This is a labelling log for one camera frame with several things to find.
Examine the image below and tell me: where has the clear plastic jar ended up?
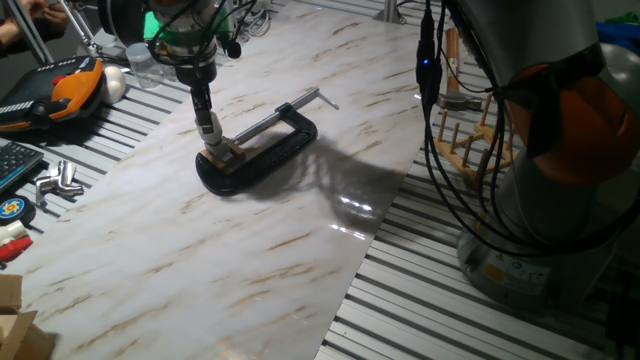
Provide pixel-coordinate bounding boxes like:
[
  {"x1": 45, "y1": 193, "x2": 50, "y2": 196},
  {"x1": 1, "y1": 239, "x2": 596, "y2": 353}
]
[{"x1": 124, "y1": 42, "x2": 164, "y2": 90}]

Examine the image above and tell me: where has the hammer with wooden handle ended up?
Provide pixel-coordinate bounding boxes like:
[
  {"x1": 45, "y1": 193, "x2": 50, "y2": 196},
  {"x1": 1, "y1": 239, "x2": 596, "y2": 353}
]
[{"x1": 437, "y1": 27, "x2": 484, "y2": 112}]

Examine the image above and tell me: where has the black orange teach pendant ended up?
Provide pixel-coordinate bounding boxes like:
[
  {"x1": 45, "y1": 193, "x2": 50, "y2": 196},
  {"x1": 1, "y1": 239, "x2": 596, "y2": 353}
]
[{"x1": 0, "y1": 55, "x2": 106, "y2": 134}]

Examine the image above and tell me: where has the white light bulb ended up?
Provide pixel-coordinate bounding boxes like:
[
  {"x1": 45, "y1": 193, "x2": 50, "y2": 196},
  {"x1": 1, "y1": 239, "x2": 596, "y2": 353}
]
[{"x1": 195, "y1": 110, "x2": 224, "y2": 147}]

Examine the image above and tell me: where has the silver metal pipe fitting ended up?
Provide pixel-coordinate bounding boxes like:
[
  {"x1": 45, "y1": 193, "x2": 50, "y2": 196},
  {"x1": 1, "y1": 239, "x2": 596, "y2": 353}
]
[
  {"x1": 33, "y1": 175, "x2": 85, "y2": 204},
  {"x1": 55, "y1": 159, "x2": 78, "y2": 187}
]

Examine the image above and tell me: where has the upright aluminium post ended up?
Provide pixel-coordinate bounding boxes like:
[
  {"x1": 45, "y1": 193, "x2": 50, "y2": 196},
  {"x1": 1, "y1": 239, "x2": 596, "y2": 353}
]
[{"x1": 373, "y1": 0, "x2": 407, "y2": 25}]

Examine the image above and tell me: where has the marble pattern table sheet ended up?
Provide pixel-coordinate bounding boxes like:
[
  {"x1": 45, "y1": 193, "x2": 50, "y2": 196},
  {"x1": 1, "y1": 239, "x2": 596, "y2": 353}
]
[{"x1": 4, "y1": 2, "x2": 451, "y2": 360}]

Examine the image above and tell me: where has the thin metal rod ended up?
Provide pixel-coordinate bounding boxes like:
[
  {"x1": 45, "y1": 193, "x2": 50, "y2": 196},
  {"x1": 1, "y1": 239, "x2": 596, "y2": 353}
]
[{"x1": 59, "y1": 0, "x2": 99, "y2": 56}]

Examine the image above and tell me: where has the wooden peg rack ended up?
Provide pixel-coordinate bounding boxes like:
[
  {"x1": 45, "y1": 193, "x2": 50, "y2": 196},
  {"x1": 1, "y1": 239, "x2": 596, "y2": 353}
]
[{"x1": 432, "y1": 94, "x2": 519, "y2": 190}]

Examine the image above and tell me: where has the blue plastic bag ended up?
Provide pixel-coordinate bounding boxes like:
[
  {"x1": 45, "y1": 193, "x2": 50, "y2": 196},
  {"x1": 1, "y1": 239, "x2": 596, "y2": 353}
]
[{"x1": 594, "y1": 19, "x2": 640, "y2": 55}]

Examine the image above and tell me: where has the small wooden clamp pad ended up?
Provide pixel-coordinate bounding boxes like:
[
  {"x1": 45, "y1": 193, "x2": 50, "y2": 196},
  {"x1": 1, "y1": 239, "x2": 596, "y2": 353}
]
[
  {"x1": 199, "y1": 148, "x2": 226, "y2": 171},
  {"x1": 223, "y1": 136, "x2": 247, "y2": 160}
]

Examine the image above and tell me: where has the black filament spool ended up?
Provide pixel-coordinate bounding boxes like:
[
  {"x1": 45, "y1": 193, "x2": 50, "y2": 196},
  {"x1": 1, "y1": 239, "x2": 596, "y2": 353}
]
[{"x1": 97, "y1": 0, "x2": 149, "y2": 49}]

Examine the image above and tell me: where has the white egg shaped object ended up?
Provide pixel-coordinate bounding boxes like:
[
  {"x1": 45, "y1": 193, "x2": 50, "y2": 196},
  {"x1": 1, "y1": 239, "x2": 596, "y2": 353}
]
[{"x1": 102, "y1": 64, "x2": 127, "y2": 105}]

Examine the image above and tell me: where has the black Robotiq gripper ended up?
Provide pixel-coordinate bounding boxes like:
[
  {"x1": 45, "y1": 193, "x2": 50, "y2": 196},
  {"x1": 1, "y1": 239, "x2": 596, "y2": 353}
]
[{"x1": 174, "y1": 49, "x2": 219, "y2": 129}]

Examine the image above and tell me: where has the black metal C-clamp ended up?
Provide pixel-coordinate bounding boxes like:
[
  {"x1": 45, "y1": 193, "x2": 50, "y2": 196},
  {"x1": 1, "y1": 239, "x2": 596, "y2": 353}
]
[{"x1": 194, "y1": 87, "x2": 340, "y2": 197}]

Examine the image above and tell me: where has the person's bare hand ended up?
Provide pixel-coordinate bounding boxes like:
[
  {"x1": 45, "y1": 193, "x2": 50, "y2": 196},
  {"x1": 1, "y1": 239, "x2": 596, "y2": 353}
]
[{"x1": 19, "y1": 0, "x2": 70, "y2": 31}]

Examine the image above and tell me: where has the black computer keyboard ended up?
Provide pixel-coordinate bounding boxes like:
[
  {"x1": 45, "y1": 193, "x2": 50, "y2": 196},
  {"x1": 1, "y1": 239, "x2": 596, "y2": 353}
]
[{"x1": 0, "y1": 141, "x2": 45, "y2": 195}]

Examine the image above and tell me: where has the slanted aluminium stand leg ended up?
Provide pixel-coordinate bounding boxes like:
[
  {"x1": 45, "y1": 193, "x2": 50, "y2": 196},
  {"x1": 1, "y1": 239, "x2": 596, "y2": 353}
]
[{"x1": 4, "y1": 0, "x2": 55, "y2": 65}]

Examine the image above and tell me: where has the open brown cardboard box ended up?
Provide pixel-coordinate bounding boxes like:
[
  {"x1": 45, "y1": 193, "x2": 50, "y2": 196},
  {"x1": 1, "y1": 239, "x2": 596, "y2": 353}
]
[{"x1": 0, "y1": 273, "x2": 56, "y2": 360}]

